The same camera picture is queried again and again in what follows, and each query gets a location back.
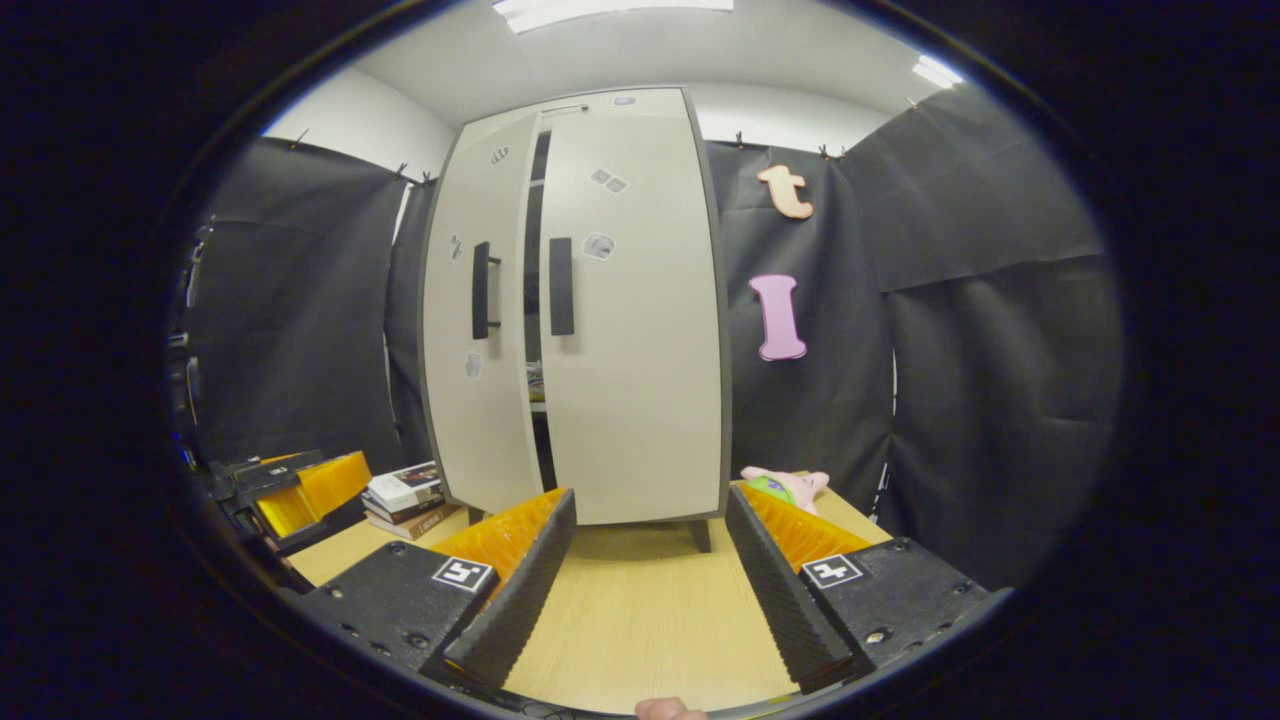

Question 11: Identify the dark cover book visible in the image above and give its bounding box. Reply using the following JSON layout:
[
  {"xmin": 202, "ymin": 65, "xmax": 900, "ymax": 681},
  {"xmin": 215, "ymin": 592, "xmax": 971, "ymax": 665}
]
[{"xmin": 362, "ymin": 495, "xmax": 448, "ymax": 526}]

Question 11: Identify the long ceiling light panel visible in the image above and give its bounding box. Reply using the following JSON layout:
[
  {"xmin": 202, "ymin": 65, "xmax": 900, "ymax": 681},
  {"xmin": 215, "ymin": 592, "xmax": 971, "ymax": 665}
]
[{"xmin": 492, "ymin": 0, "xmax": 734, "ymax": 34}]

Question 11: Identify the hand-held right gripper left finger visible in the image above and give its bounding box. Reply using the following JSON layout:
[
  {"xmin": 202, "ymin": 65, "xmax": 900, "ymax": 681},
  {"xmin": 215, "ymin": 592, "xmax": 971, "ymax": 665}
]
[{"xmin": 290, "ymin": 488, "xmax": 579, "ymax": 693}]

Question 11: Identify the brown cover book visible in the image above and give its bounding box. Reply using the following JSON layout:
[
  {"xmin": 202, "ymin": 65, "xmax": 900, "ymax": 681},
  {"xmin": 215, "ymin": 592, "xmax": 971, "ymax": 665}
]
[{"xmin": 365, "ymin": 505, "xmax": 461, "ymax": 541}]

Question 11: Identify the black door handle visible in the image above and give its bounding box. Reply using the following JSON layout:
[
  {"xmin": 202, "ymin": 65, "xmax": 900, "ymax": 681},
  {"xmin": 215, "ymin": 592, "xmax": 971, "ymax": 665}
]
[
  {"xmin": 549, "ymin": 237, "xmax": 576, "ymax": 337},
  {"xmin": 472, "ymin": 241, "xmax": 501, "ymax": 341}
]

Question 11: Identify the pink plush toy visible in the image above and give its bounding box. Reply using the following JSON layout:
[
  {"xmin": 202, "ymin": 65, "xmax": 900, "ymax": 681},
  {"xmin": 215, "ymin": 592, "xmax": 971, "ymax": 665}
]
[{"xmin": 740, "ymin": 465, "xmax": 831, "ymax": 516}]

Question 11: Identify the white grey shoe cabinet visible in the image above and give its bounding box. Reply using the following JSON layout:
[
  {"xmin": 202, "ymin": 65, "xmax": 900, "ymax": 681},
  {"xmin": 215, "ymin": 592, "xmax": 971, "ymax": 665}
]
[{"xmin": 415, "ymin": 87, "xmax": 734, "ymax": 554}]

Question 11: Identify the white shoe cabinet door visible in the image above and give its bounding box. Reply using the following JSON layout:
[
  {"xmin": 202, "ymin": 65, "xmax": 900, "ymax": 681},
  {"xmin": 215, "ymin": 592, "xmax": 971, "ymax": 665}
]
[
  {"xmin": 538, "ymin": 115, "xmax": 726, "ymax": 526},
  {"xmin": 420, "ymin": 125, "xmax": 541, "ymax": 516}
]

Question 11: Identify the white cover book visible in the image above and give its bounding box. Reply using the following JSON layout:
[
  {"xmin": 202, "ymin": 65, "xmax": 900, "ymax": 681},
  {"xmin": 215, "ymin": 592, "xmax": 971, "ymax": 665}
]
[{"xmin": 367, "ymin": 461, "xmax": 444, "ymax": 513}]

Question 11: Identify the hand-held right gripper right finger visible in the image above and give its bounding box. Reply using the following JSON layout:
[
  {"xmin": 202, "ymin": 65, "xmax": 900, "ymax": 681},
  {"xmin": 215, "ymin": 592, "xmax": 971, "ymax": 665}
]
[{"xmin": 725, "ymin": 484, "xmax": 1011, "ymax": 696}]

